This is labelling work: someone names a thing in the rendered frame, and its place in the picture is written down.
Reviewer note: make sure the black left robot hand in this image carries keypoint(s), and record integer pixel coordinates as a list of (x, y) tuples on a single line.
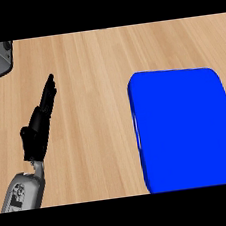
[(37, 131)]

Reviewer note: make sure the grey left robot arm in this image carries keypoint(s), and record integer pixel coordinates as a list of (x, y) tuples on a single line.
[(23, 192)]

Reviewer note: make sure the blue tray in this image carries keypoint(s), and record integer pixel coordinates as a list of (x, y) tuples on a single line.
[(184, 129)]

